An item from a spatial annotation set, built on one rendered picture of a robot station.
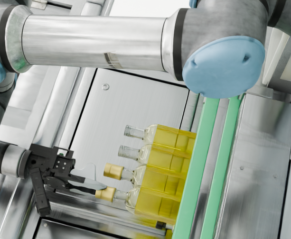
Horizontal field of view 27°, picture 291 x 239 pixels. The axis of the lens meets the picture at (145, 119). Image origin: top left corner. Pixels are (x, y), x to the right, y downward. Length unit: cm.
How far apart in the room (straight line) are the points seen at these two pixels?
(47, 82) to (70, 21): 79
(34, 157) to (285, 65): 63
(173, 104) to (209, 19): 81
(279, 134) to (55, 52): 60
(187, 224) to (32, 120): 62
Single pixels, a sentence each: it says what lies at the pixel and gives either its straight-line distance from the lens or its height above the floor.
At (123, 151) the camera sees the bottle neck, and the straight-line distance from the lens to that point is 146.
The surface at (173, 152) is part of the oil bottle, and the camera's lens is 145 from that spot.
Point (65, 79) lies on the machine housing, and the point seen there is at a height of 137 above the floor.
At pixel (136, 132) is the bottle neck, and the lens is 149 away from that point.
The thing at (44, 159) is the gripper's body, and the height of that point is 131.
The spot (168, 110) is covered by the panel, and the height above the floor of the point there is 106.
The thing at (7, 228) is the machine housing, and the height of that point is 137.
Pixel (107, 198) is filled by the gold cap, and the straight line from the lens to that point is 143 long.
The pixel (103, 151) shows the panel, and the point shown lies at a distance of 162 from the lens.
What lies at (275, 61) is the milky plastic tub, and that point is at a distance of 137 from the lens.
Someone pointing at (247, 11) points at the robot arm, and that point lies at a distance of 92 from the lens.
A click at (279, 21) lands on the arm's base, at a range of 101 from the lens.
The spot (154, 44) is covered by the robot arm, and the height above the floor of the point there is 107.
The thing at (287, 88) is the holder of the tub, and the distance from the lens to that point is 146.
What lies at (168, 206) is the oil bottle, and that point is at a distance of 140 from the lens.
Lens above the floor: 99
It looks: 4 degrees up
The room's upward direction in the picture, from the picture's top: 76 degrees counter-clockwise
